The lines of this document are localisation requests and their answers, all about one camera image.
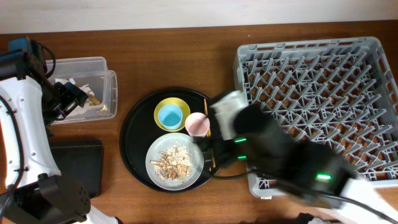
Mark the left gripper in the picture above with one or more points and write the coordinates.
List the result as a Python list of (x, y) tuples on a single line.
[(74, 96)]

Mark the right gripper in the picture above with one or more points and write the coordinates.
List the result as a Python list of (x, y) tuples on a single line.
[(227, 155)]

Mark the white paper napkin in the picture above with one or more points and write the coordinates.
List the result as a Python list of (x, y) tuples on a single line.
[(78, 110)]

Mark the gold snack wrapper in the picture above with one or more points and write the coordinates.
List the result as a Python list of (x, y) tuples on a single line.
[(93, 101)]

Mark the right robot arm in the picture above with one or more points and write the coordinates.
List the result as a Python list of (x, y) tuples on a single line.
[(310, 172)]

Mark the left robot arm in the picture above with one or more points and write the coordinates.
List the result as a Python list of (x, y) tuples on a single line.
[(36, 190)]

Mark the clear plastic waste bin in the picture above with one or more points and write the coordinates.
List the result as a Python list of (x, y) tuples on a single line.
[(101, 80)]

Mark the grey dishwasher rack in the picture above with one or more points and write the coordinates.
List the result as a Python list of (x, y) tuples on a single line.
[(338, 92)]

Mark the right wooden chopstick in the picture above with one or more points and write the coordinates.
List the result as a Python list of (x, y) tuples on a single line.
[(213, 164)]

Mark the pink cup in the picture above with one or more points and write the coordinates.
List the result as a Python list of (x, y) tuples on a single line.
[(197, 125)]

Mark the black rectangular tray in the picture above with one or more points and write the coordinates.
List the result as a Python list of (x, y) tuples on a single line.
[(82, 160)]

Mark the blue cup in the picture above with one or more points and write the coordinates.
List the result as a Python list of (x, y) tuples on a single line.
[(170, 117)]

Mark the yellow bowl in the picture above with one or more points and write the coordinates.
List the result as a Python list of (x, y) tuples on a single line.
[(175, 101)]

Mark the grey plate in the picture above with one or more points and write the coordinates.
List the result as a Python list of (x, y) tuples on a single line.
[(162, 144)]

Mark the food scraps and rice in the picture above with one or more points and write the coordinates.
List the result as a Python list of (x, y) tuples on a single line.
[(174, 164)]

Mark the round black serving tray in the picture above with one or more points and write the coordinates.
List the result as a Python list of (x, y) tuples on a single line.
[(139, 129)]

